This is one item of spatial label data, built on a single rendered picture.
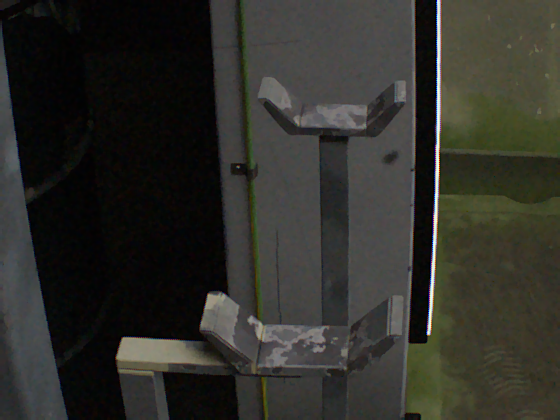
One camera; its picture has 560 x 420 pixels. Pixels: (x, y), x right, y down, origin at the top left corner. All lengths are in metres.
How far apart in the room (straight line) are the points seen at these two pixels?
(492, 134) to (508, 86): 0.11
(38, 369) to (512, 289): 1.77
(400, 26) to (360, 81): 0.07
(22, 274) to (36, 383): 0.07
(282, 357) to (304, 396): 0.77
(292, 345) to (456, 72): 2.11
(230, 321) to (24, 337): 0.17
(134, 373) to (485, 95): 2.12
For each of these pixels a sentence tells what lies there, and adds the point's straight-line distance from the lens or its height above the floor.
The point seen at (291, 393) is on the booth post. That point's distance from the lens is 1.25.
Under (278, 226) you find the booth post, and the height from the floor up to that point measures 0.79.
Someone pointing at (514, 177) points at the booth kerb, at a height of 0.11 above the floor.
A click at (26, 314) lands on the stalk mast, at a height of 1.04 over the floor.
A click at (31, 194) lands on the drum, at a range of 1.62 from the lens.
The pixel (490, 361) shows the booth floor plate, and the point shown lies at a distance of 2.15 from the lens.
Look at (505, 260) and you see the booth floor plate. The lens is 2.42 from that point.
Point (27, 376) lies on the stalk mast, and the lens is 0.62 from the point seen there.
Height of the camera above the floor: 1.40
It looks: 32 degrees down
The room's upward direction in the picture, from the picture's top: 3 degrees counter-clockwise
